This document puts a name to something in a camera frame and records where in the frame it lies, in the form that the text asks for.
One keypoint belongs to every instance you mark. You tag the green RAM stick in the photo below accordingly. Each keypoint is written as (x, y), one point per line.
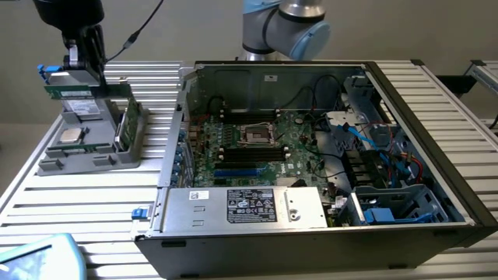
(66, 91)
(73, 148)

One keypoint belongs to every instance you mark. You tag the black RAM slot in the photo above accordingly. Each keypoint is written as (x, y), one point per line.
(254, 152)
(252, 111)
(254, 149)
(252, 114)
(254, 156)
(252, 117)
(254, 159)

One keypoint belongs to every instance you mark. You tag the grey metal disk bay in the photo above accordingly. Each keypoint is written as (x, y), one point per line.
(360, 116)

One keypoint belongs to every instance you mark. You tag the green memory module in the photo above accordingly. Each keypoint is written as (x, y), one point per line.
(129, 128)

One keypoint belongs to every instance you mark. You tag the metal slat side table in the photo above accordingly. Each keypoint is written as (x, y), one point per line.
(484, 76)

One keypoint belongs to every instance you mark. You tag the silver chipset heatsink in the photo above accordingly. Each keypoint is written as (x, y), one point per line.
(288, 182)

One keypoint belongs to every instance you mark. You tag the blue case latch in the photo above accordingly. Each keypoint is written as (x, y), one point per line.
(141, 213)

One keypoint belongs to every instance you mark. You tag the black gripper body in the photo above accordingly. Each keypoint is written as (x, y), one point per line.
(70, 11)

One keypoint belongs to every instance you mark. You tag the teal teach pendant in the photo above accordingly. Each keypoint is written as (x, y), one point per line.
(39, 259)

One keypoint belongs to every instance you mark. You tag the grey parts rack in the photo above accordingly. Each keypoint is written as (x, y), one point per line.
(98, 157)

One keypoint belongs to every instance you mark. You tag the silver power supply unit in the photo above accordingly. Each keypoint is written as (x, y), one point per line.
(241, 208)

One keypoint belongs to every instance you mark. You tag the silver CPU chip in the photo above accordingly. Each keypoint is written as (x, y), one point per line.
(72, 136)

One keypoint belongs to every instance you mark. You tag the black open PC case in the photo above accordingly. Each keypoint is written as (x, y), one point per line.
(296, 253)

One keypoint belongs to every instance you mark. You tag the CPU socket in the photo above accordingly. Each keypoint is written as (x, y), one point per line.
(258, 134)

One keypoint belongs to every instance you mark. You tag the blue expansion slot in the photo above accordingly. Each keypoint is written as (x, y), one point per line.
(237, 173)

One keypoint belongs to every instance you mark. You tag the green motherboard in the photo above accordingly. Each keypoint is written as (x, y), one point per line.
(296, 157)

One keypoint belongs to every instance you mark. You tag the black expansion slot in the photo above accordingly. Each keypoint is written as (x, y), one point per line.
(237, 166)

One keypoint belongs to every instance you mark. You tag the grey drive cage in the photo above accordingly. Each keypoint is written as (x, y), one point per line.
(409, 201)

